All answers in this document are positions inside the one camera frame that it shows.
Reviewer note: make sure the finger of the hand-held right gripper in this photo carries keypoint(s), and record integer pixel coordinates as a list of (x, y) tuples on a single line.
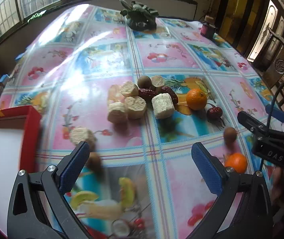
[(253, 123), (277, 113)]

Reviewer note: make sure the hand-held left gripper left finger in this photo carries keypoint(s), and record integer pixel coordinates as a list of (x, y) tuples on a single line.
[(73, 169)]

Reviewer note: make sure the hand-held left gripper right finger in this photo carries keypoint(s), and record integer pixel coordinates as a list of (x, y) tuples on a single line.
[(206, 170)]

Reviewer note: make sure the orange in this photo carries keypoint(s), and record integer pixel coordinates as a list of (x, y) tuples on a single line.
[(235, 163), (196, 99)]

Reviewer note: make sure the red date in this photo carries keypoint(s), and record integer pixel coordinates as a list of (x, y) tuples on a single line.
[(147, 93), (172, 95), (214, 113)]

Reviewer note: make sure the red cardboard box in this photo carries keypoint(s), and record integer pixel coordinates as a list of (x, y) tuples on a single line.
[(2, 149)]

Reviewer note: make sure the carved wooden chair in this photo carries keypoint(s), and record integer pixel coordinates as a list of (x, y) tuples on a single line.
[(280, 64)]

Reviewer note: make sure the glass panel door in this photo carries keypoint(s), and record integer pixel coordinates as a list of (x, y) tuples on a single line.
[(266, 29)]

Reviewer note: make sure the dark red jar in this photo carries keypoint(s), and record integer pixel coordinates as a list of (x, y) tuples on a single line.
[(206, 29)]

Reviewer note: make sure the blue block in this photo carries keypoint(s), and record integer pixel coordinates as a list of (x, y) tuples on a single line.
[(3, 78)]

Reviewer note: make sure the green plastic scrap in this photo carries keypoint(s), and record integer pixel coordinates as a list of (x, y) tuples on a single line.
[(36, 16)]

